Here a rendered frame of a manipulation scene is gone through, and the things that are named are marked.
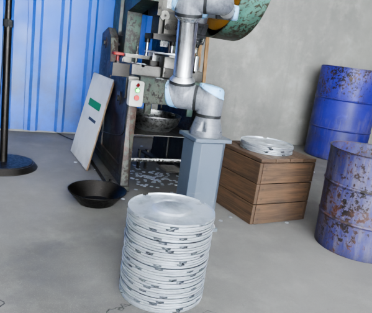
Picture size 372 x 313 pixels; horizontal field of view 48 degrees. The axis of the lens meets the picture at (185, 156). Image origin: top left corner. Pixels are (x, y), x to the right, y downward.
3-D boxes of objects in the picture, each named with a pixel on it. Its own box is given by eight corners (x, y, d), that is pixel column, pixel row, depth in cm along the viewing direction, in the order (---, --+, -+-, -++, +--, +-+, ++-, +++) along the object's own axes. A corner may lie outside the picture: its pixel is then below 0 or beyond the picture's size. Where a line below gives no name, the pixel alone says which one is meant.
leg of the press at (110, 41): (129, 192, 240) (147, 28, 219) (109, 192, 235) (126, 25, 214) (97, 150, 321) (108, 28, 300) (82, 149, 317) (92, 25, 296)
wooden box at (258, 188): (303, 219, 235) (317, 159, 226) (249, 224, 216) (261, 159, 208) (258, 194, 268) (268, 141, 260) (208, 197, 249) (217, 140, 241)
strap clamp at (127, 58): (149, 64, 254) (151, 47, 252) (122, 61, 247) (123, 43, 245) (146, 64, 259) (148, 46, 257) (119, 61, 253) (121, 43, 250)
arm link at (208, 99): (220, 117, 186) (225, 87, 183) (190, 112, 188) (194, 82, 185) (222, 114, 198) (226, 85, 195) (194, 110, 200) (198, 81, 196)
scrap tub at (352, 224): (419, 263, 199) (448, 165, 187) (352, 269, 182) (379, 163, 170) (354, 225, 236) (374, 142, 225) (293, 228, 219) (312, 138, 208)
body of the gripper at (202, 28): (202, 46, 232) (210, 26, 225) (189, 44, 228) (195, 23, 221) (198, 40, 237) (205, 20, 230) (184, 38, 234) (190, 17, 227)
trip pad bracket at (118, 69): (127, 98, 231) (130, 62, 226) (109, 97, 227) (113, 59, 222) (124, 97, 236) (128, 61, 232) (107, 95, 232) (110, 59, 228)
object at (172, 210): (232, 218, 140) (233, 215, 140) (166, 235, 120) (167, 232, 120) (175, 190, 160) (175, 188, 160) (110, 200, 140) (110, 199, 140)
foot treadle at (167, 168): (181, 179, 238) (182, 171, 237) (164, 179, 234) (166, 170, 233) (149, 152, 290) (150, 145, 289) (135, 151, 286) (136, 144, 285)
